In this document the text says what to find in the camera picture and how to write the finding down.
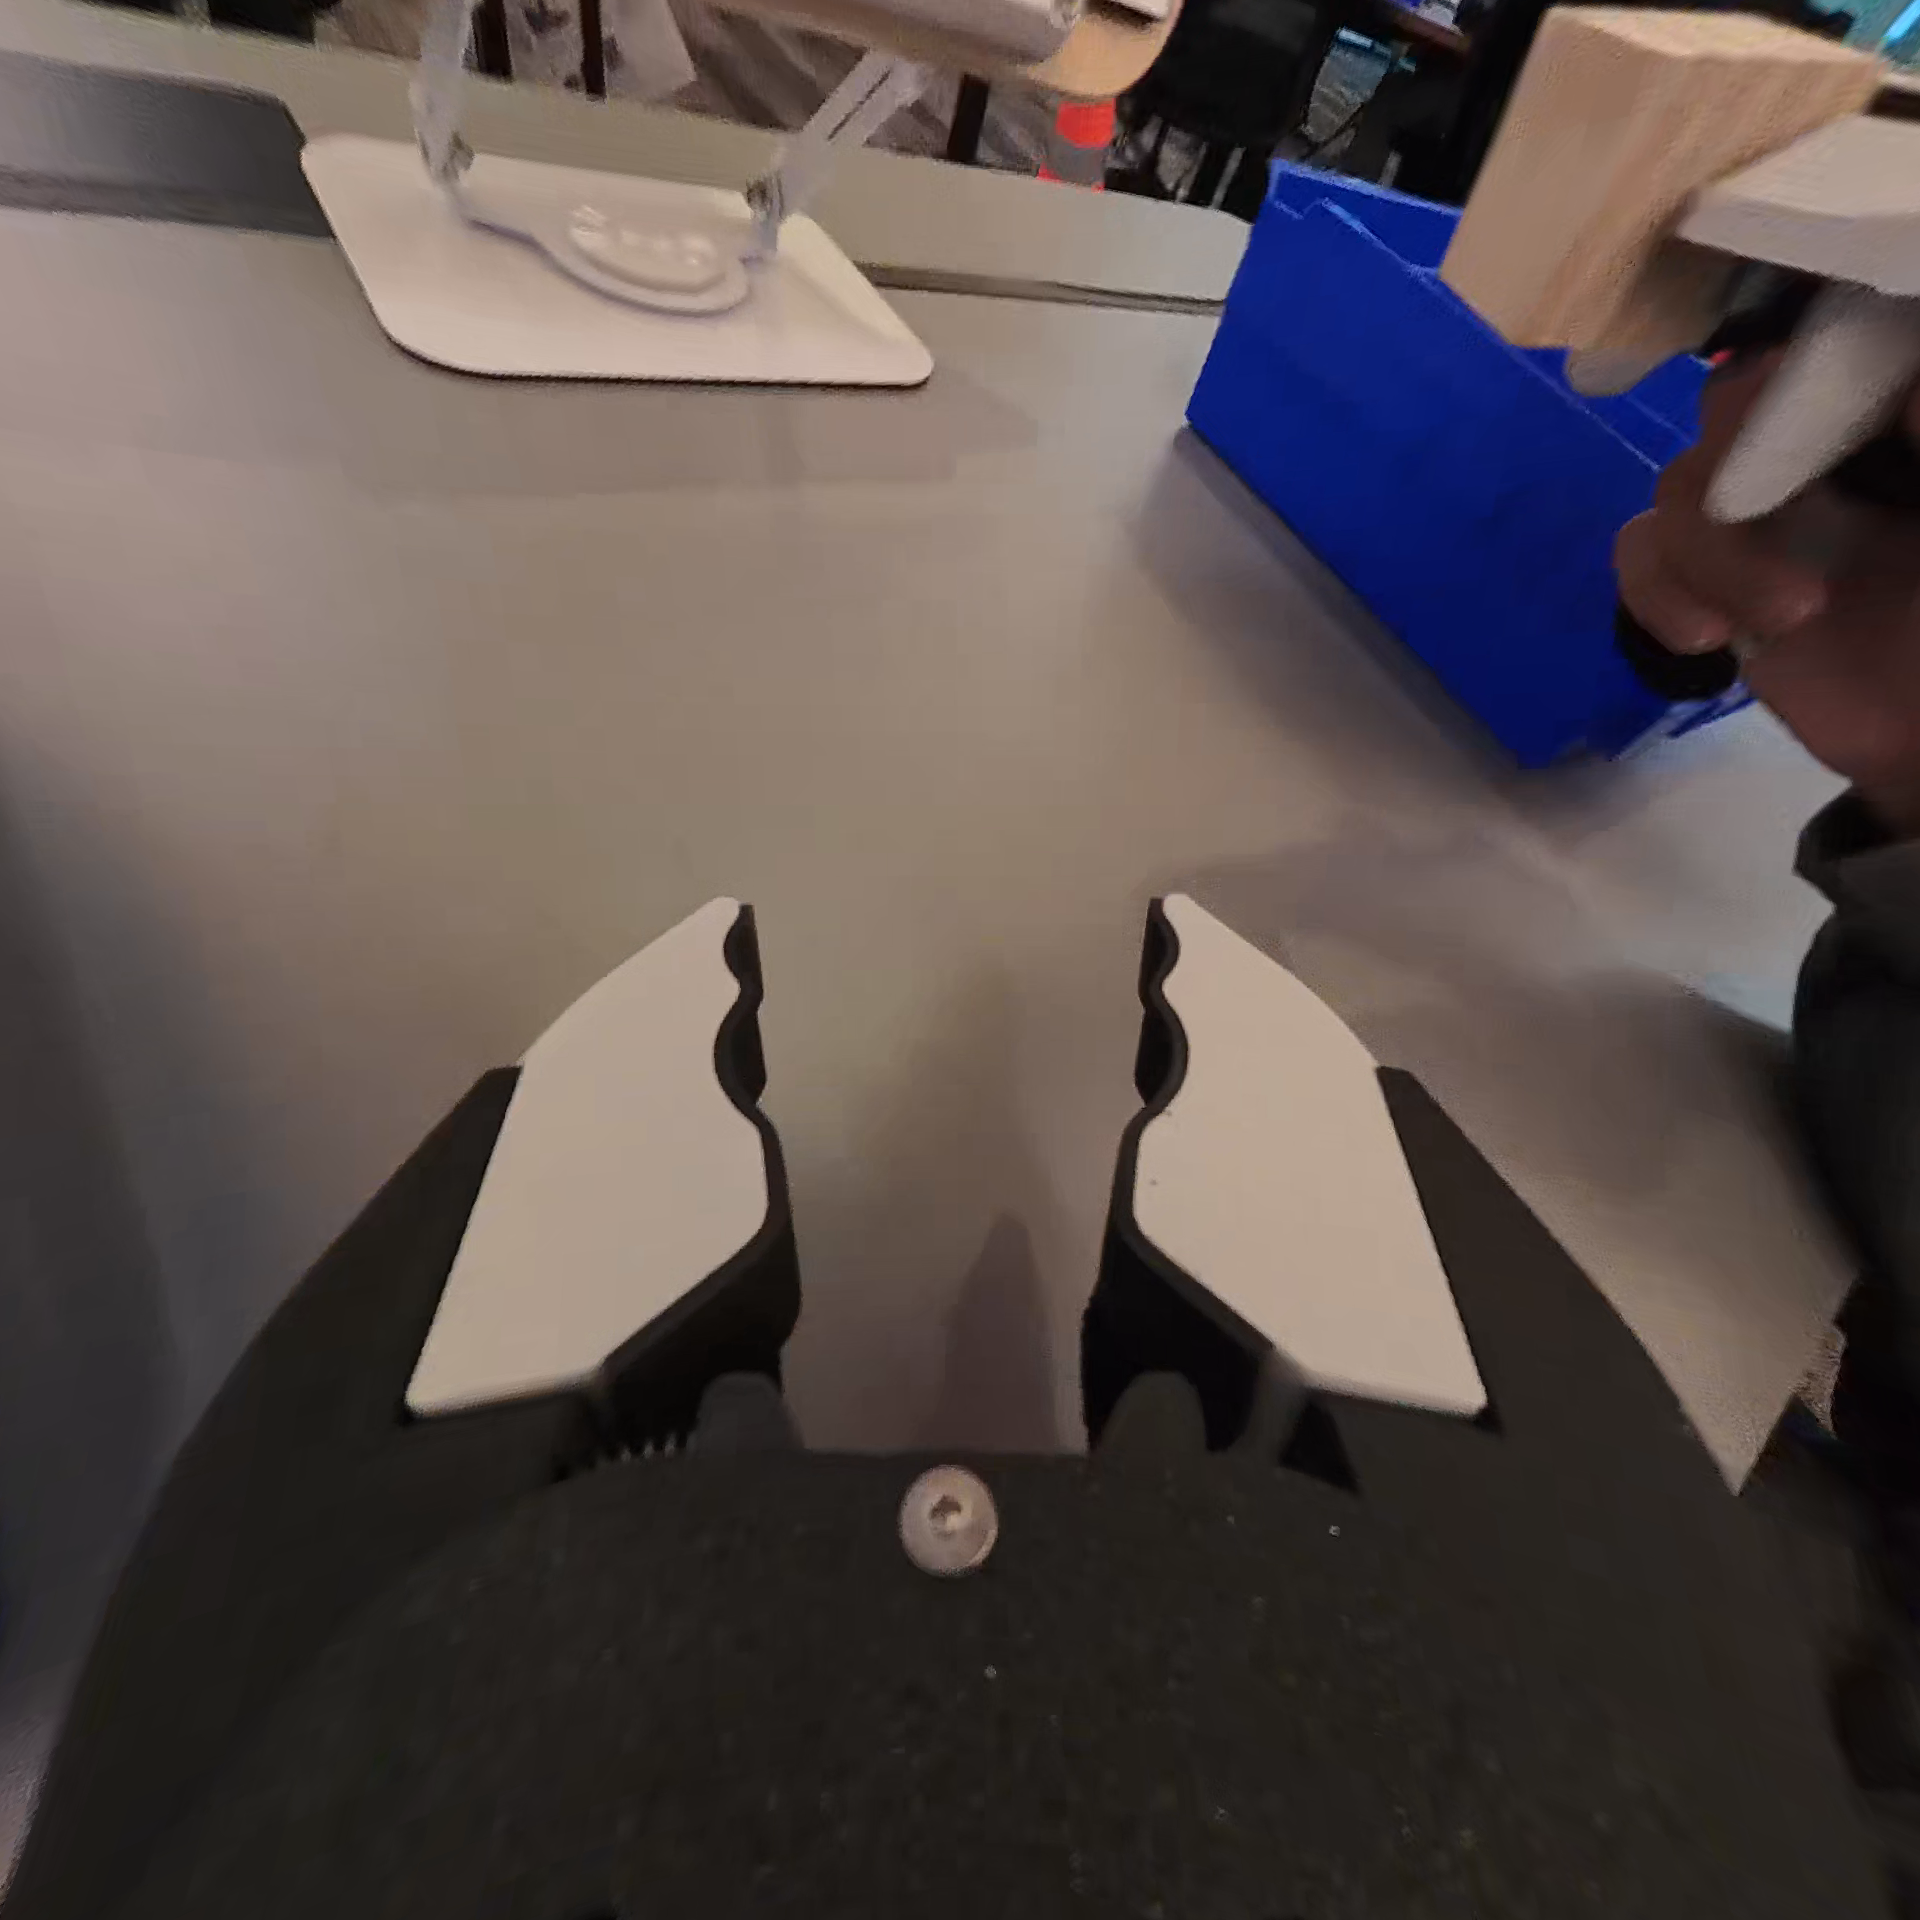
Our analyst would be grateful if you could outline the blue plastic bin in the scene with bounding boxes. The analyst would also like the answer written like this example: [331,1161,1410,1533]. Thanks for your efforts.
[1183,161,1758,770]

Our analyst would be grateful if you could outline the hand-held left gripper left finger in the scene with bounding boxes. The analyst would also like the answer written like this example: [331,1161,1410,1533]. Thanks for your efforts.
[403,896,800,1464]

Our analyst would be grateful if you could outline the person's right forearm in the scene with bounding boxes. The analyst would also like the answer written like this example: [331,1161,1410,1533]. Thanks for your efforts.
[1791,790,1920,1442]

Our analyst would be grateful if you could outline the black office chair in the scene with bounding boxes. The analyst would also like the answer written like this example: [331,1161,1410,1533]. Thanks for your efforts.
[1118,0,1352,212]

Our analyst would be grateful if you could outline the person's right hand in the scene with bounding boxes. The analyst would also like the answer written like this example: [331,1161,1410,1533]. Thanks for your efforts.
[1615,359,1920,825]

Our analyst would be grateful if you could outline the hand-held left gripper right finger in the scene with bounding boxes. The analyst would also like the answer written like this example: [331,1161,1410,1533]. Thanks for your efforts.
[1084,892,1490,1470]

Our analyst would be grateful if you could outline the orange traffic cone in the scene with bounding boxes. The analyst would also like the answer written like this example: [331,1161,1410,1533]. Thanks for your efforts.
[1036,96,1122,189]

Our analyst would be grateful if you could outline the wooden cube with blue stripe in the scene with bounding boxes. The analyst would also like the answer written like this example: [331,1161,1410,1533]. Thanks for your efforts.
[1437,5,1887,356]

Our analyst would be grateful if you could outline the person's legs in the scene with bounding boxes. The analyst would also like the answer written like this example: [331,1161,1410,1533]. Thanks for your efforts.
[1739,1409,1920,1920]

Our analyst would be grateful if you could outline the wood and white document stand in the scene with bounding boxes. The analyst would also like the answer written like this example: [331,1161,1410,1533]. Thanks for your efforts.
[299,0,1186,389]

